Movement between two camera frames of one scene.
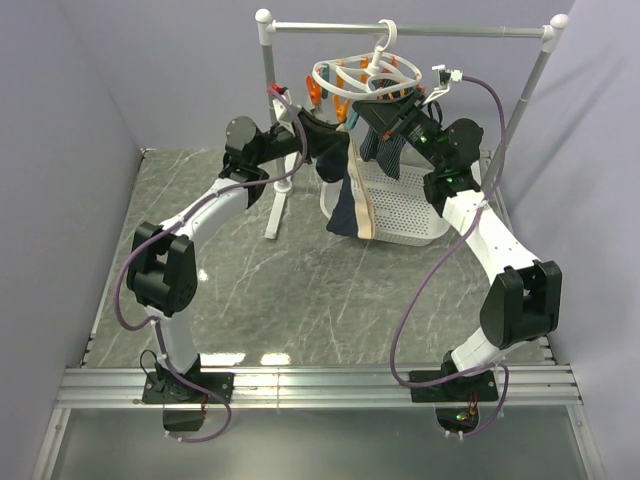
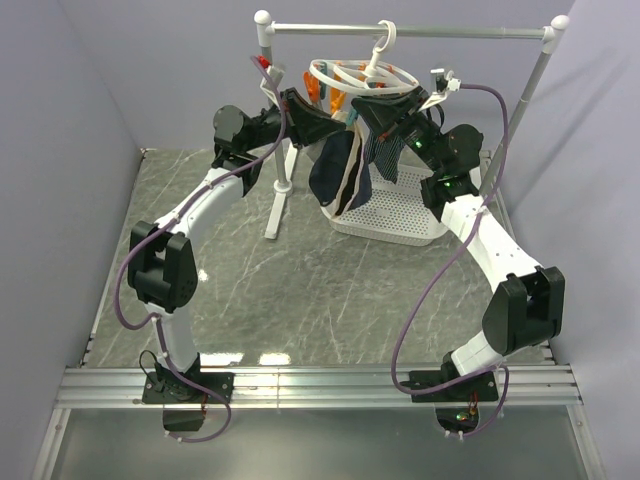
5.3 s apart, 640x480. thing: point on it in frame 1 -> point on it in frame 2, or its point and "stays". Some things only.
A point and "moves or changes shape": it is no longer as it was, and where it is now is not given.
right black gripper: [382, 116] stays
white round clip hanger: [346, 79] moves or changes shape
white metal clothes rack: [267, 28] stays
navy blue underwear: [334, 164] moves or changes shape
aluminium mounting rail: [314, 387] stays
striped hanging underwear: [387, 152] stays
